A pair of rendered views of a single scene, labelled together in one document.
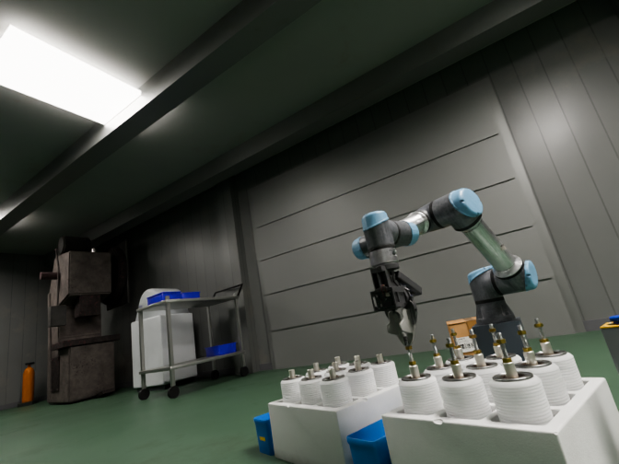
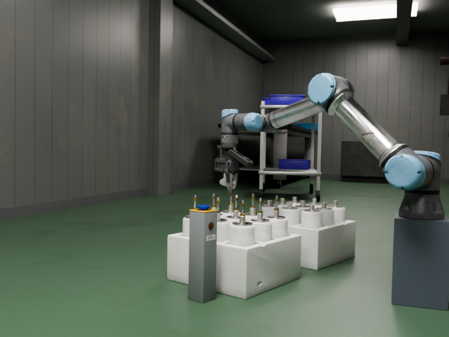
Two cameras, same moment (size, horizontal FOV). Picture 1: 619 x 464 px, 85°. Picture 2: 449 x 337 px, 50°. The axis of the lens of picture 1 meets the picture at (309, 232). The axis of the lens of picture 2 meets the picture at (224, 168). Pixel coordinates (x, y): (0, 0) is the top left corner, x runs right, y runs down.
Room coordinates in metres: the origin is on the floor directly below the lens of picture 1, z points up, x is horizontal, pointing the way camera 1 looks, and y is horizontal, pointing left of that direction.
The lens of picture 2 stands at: (0.53, -2.27, 0.53)
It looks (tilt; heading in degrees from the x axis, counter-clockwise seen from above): 2 degrees down; 80
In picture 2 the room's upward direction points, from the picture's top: 1 degrees clockwise
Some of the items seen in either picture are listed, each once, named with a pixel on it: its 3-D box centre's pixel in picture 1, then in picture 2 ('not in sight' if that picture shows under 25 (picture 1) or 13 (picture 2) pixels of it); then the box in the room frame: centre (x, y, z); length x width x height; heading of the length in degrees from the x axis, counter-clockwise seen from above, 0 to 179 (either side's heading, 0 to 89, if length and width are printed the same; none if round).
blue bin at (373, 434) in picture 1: (398, 444); not in sight; (1.10, -0.14, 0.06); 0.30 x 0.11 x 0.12; 131
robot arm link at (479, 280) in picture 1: (485, 283); (421, 170); (1.53, -0.72, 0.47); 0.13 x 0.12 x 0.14; 39
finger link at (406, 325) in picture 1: (405, 327); (225, 182); (0.92, -0.20, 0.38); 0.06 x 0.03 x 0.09; 136
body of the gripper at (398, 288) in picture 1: (389, 287); (227, 158); (0.93, -0.18, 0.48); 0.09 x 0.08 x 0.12; 136
